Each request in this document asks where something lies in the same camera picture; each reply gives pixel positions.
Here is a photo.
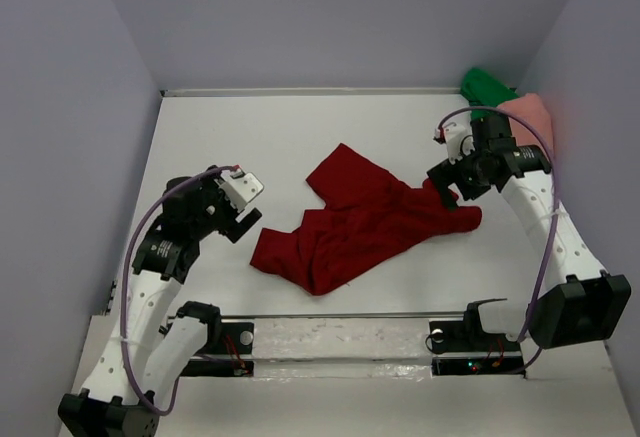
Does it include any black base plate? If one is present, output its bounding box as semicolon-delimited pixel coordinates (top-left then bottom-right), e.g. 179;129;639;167
181;320;255;378
425;320;525;377

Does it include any pink t shirt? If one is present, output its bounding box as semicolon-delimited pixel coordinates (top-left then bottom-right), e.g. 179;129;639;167
498;93;554;161

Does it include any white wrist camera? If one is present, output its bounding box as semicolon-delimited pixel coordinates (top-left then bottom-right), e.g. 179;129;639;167
434;122;475;164
220;167;264;212

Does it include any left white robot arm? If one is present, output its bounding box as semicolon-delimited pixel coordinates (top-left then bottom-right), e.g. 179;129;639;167
58;166;264;436

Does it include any green t shirt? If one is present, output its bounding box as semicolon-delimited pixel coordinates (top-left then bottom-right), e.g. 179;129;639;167
460;68;518;107

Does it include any red t shirt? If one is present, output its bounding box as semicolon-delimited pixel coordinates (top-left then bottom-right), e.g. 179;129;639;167
250;144;483;296

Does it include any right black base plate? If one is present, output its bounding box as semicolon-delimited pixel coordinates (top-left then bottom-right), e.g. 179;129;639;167
425;320;525;377

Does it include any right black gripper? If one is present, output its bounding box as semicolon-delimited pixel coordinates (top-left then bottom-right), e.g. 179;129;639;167
428;148;495;212

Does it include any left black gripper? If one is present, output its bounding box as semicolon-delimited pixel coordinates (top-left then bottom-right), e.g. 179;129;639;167
191;165;261;242

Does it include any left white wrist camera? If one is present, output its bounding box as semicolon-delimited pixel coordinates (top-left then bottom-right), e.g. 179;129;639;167
220;167;264;212

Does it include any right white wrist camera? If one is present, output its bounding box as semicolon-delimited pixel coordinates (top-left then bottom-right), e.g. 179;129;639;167
434;122;475;164

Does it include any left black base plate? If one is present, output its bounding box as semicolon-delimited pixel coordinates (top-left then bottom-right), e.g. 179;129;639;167
181;320;255;378

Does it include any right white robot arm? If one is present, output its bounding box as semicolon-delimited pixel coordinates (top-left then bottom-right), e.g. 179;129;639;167
427;106;631;350

